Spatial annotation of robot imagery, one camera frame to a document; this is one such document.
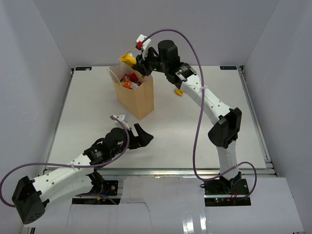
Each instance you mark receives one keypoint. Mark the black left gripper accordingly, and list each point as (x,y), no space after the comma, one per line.
(142,140)

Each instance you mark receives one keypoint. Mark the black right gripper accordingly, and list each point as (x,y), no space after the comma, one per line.
(141,65)

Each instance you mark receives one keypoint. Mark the yellow snack bar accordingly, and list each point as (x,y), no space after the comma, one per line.
(128,59)
(178,92)

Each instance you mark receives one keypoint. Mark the small red triangular snack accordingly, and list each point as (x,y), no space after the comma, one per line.
(129,77)

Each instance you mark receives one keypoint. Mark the orange snack packet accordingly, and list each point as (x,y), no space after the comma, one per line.
(130,85)

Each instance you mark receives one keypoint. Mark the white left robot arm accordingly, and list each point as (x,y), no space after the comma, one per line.
(32,197)

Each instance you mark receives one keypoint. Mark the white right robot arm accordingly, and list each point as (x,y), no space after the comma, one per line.
(225,120)

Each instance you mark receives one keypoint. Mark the brown paper bag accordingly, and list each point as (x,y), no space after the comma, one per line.
(138,101)

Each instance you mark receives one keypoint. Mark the white front cover sheet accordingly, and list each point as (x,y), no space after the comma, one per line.
(171,205)

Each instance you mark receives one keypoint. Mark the blue corner marker tag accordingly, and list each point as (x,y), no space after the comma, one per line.
(228,67)

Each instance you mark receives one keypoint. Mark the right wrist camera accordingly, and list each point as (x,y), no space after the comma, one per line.
(143,44)

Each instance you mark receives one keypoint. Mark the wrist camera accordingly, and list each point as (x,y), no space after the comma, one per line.
(120,120)
(143,44)

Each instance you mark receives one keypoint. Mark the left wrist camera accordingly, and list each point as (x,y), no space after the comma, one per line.
(120,120)

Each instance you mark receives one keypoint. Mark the aluminium front rail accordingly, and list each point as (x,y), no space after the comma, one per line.
(175,172)

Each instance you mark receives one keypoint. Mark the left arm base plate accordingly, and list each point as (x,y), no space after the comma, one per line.
(105,194)

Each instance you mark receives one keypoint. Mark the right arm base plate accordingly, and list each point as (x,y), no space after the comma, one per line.
(217,194)

